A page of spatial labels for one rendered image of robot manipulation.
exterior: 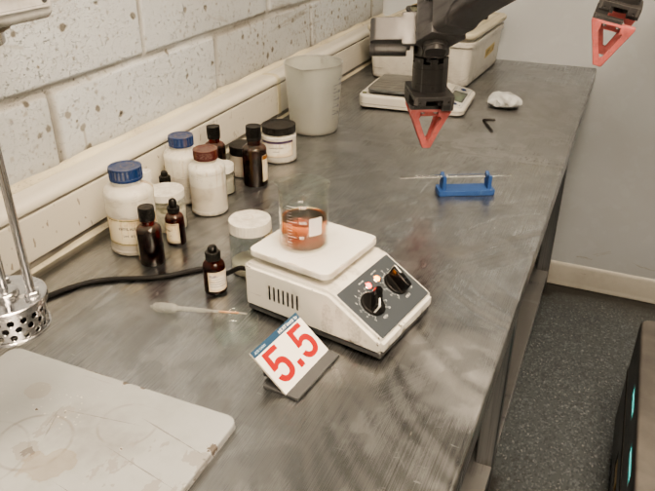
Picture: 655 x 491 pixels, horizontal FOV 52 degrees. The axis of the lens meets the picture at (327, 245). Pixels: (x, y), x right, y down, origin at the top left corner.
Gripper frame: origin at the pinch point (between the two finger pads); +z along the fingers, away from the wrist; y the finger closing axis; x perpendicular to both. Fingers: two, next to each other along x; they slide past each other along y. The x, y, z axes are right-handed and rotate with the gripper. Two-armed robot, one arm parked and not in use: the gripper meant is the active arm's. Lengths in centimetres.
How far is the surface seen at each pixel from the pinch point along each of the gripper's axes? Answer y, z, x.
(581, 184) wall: -88, 48, 70
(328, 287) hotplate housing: 41.9, 2.3, -18.7
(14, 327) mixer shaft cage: 61, -7, -46
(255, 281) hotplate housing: 36.6, 4.2, -27.5
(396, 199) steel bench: 2.3, 9.5, -5.0
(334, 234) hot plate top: 31.9, 0.5, -17.4
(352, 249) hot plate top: 36.2, 0.5, -15.6
